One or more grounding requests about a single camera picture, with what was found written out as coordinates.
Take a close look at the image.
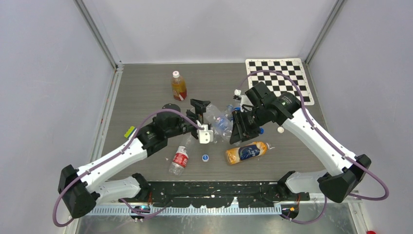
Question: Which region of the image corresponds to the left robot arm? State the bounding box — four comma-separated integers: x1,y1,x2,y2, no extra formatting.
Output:
54,99,213,219

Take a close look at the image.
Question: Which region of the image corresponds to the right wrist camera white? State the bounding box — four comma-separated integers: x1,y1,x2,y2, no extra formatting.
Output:
233,89,253,112

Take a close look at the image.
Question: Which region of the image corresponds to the crushed Pepsi bottle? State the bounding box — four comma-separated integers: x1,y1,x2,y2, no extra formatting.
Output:
225,103,240,114

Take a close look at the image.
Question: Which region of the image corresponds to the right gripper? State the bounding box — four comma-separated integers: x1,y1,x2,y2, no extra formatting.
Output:
230,105,268,145

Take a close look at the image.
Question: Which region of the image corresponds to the colourful toy brick stack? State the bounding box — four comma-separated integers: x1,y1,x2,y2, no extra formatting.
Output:
124,126,136,139

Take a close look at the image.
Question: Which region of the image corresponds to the orange blue label bottle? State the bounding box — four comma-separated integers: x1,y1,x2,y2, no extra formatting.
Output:
225,141,271,165

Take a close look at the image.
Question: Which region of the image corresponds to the cream white bottle cap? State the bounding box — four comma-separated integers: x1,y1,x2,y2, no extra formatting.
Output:
277,126,284,134

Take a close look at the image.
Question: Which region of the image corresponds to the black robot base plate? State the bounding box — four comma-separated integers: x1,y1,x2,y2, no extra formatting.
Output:
125,181,304,208

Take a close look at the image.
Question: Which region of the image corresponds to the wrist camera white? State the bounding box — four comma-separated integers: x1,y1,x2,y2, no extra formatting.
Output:
233,89,253,112
197,121,214,144

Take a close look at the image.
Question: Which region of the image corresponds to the yellow red label bottle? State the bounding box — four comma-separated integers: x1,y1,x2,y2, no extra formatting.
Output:
171,75,187,101

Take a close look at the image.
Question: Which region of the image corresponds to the clear plastic bottle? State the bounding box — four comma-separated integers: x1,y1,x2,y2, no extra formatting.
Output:
204,104,233,142

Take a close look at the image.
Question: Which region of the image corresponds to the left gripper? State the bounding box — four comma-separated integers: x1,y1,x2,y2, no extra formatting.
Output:
166,100,211,139

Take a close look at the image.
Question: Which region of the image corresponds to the purple cable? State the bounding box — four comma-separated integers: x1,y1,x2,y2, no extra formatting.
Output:
239,69,390,226
52,108,206,228

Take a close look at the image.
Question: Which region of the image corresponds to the checkerboard calibration mat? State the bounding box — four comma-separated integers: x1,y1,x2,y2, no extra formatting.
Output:
245,58,315,106

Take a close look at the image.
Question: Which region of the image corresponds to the red label water bottle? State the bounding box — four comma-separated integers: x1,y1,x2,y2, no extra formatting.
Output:
169,134,194,176

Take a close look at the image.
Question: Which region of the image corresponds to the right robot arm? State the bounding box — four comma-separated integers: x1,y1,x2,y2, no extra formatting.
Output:
230,82,371,203

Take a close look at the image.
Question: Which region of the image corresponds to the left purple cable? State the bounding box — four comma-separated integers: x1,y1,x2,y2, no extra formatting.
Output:
52,108,206,228

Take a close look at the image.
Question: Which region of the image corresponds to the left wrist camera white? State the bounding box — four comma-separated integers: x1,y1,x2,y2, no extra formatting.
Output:
197,121,214,144

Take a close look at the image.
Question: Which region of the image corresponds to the aluminium slotted rail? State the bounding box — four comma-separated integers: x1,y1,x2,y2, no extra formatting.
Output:
88,204,282,216

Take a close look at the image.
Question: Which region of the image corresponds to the white QR bottle cap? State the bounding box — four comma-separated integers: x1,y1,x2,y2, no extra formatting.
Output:
172,71,180,78

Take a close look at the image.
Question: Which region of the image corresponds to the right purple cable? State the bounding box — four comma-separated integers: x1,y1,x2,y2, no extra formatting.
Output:
239,69,390,226

